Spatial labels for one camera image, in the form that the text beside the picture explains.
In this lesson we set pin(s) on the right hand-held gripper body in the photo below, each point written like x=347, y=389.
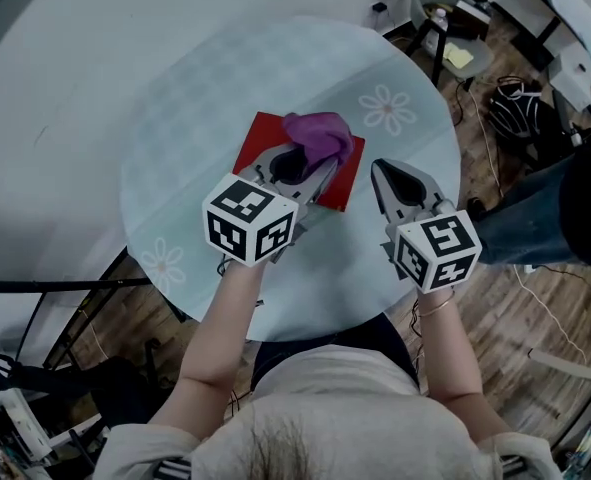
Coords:
x=435, y=253

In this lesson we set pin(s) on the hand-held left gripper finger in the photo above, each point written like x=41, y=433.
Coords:
x=322, y=183
x=267, y=165

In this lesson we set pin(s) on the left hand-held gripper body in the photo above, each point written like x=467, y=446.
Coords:
x=245, y=223

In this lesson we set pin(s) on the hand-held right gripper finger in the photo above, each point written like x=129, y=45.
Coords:
x=431, y=193
x=386, y=203

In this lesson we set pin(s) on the red book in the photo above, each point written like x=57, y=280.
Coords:
x=345, y=183

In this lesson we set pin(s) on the purple cloth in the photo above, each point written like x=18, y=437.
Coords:
x=320, y=133

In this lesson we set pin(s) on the person's right forearm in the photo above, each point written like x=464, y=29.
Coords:
x=445, y=358

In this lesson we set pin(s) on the person's left forearm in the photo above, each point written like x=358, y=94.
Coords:
x=215, y=338

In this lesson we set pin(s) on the light blue flowered tablecloth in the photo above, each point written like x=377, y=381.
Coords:
x=300, y=293

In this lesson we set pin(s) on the black and white backpack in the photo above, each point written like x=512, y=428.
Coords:
x=515, y=113

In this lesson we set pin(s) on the yellow paper sheet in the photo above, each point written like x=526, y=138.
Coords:
x=457, y=55

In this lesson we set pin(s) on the grey shell chair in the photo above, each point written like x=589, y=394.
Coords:
x=480, y=60

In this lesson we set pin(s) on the person's dark trousers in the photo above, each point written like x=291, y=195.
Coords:
x=275, y=363

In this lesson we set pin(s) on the black metal stool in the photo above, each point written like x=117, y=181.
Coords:
x=427, y=24

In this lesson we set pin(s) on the person's grey shirt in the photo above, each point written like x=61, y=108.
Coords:
x=335, y=393

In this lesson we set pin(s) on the clear plastic bottle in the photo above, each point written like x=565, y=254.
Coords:
x=441, y=20

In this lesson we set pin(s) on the brown box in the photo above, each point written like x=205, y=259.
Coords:
x=467, y=20

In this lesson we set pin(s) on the whiteboard on black stand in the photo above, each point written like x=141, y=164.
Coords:
x=75, y=283

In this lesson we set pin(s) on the white cabinet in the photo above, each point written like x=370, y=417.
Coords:
x=25, y=433

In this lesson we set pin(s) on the white frame desk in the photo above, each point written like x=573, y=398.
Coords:
x=565, y=365

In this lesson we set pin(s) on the black wall plug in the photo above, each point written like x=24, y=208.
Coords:
x=379, y=7

